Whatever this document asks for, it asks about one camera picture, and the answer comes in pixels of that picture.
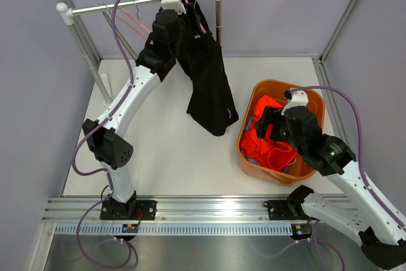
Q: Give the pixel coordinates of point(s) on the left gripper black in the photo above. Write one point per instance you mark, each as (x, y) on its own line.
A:
(191, 21)

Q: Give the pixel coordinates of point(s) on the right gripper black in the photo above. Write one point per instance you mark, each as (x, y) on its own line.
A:
(271, 115)

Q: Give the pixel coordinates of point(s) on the pink hanger with black shorts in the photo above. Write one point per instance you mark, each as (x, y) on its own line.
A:
(201, 27)

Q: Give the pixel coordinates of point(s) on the light blue shorts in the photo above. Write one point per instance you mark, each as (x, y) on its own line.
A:
(270, 154)

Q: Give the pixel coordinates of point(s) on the orange shorts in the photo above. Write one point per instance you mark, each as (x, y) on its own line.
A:
(259, 108)

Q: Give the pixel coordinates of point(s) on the black shorts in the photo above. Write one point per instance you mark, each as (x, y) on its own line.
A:
(211, 104)

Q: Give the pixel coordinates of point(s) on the pink hanger with orange shorts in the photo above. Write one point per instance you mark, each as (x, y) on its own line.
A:
(134, 23)

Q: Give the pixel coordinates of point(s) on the grey clothes hanger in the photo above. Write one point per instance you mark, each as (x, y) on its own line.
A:
(133, 54)

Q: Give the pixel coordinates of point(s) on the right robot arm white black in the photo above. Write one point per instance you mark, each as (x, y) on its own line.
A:
(373, 228)

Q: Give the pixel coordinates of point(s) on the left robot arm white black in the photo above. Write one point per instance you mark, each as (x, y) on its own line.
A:
(105, 136)

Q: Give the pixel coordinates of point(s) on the silver white clothes rack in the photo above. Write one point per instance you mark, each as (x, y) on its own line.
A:
(70, 15)

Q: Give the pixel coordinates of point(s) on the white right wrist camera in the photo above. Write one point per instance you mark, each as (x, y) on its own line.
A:
(297, 98)

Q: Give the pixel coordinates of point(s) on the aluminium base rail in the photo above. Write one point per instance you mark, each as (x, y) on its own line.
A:
(226, 209)

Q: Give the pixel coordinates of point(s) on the white slotted cable duct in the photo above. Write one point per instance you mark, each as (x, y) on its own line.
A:
(177, 229)

